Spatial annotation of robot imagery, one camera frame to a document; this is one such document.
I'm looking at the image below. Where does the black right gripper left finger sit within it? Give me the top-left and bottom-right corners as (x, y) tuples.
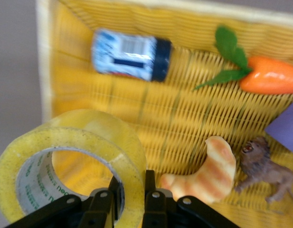
(5, 176), (121, 228)

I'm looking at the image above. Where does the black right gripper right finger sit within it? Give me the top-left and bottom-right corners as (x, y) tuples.
(142, 170), (240, 228)

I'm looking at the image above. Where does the yellowish clear packing tape roll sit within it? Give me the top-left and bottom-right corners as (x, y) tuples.
(0, 109), (147, 228)

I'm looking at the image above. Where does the toy croissant bread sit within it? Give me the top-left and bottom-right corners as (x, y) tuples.
(159, 135), (237, 205)

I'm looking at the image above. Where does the yellow woven basket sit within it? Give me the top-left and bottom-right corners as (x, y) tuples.
(35, 0), (293, 228)

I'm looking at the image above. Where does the brown toy lion figure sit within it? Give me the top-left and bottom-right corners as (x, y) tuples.
(234, 136), (293, 207)

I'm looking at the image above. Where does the purple block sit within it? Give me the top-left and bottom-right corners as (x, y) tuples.
(265, 99), (293, 157)

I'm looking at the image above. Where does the blue white labelled bottle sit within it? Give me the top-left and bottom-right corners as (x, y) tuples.
(90, 28), (173, 83)

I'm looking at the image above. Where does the orange toy carrot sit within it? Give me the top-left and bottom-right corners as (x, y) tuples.
(193, 25), (293, 95)

